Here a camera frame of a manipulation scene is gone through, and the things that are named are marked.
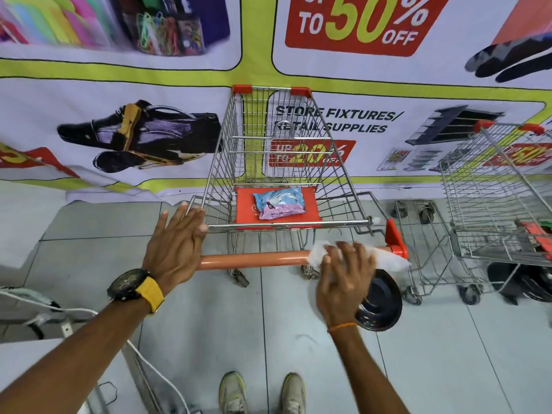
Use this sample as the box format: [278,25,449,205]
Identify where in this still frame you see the person's left hand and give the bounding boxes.
[142,202,210,295]

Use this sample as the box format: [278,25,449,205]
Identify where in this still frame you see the person's right hand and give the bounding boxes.
[316,241,378,328]

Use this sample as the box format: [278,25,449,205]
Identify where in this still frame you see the white wet wipe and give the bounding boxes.
[307,240,411,273]

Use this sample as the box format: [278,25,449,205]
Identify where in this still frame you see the orange-handled steel shopping cart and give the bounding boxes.
[189,85,409,289]

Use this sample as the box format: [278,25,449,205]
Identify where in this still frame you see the person's right forearm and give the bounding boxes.
[329,325,411,414]

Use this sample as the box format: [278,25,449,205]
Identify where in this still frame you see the person's left forearm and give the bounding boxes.
[0,292,151,414]

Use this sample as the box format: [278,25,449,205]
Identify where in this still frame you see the black round bowl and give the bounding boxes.
[354,269,403,333]

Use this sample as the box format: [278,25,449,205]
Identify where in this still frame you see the blue and purple wipes packet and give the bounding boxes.
[253,187,308,221]

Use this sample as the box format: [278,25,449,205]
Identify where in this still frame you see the steel shopping cart red corners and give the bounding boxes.
[392,120,552,307]

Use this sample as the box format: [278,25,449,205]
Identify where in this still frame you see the person's right shoe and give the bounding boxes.
[280,372,307,414]

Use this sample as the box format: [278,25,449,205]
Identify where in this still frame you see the person's shoe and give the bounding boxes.
[280,372,307,414]
[218,371,249,414]

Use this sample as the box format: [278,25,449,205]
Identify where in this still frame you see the printed advertising banner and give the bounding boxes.
[0,0,552,205]

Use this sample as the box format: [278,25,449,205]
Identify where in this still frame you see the black glossy object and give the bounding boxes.
[486,259,552,307]

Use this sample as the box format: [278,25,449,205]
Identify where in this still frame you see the person's left shoe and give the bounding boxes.
[218,371,249,414]

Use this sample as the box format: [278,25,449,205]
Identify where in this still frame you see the black watch yellow strap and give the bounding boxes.
[106,268,166,315]

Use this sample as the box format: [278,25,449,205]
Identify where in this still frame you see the white cable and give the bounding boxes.
[0,288,191,414]

